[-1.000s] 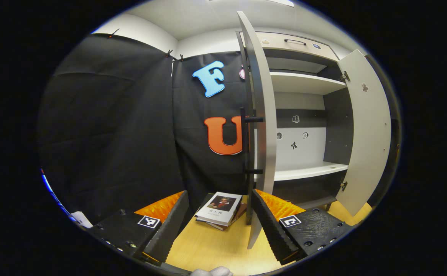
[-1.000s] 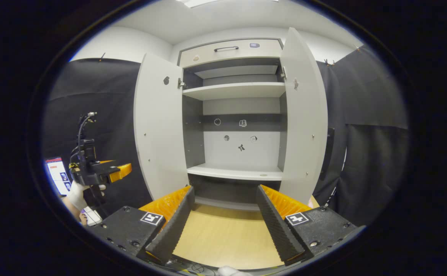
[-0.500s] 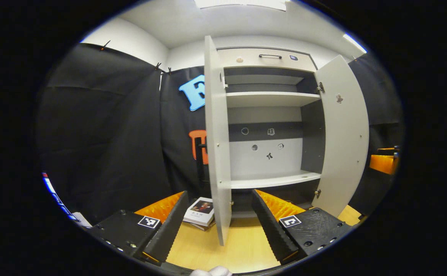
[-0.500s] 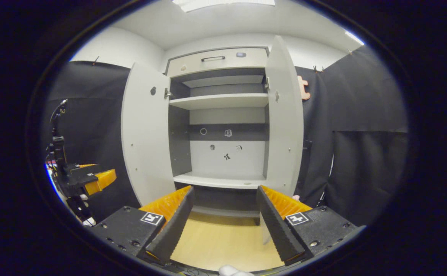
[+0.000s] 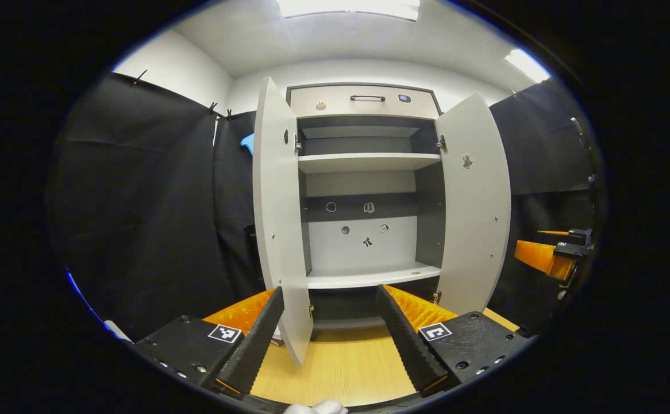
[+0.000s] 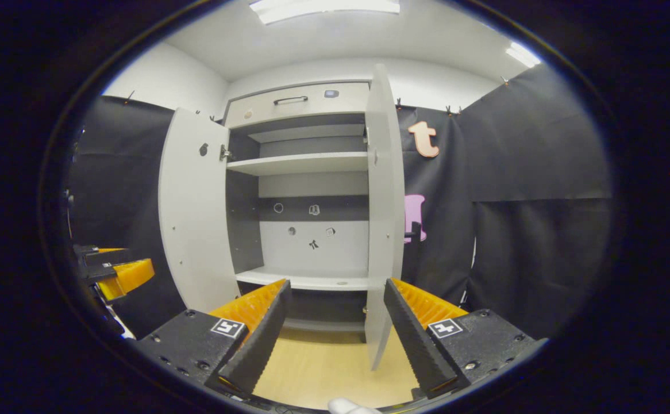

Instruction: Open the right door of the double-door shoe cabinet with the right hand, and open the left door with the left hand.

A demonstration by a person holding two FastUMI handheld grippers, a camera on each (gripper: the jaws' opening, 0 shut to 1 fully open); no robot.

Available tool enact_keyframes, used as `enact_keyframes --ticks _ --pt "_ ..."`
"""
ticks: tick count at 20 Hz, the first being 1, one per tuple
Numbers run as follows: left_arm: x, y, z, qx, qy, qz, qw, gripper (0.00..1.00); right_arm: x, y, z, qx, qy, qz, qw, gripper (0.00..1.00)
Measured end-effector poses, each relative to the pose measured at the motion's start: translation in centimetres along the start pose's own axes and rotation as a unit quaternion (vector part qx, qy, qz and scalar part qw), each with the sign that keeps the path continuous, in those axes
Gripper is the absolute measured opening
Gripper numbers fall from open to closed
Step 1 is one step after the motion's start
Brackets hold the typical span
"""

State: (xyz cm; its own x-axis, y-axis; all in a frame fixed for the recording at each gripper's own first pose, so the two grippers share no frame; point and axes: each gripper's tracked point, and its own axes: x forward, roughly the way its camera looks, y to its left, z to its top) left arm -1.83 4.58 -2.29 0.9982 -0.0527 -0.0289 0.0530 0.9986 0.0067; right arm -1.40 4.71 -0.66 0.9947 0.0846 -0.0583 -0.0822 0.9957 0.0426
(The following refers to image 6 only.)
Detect black backdrop cloth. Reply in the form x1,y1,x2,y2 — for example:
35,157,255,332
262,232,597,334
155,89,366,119
68,63,613,341

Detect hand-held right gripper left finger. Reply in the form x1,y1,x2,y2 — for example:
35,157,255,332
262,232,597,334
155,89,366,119
134,279,292,397

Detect grey cabinet door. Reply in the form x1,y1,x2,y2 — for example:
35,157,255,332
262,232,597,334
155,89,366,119
364,63,422,371
158,108,241,314

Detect small ceiling light panel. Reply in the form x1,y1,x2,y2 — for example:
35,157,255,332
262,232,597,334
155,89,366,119
506,41,542,69

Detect grey double-door shoe cabinet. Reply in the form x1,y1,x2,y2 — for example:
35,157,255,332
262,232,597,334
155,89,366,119
220,80,373,334

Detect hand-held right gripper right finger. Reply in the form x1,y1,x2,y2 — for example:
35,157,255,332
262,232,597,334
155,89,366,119
384,278,548,400

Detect grey cabinet drawer black handle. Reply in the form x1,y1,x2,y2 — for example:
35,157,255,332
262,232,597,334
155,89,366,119
224,82,370,128

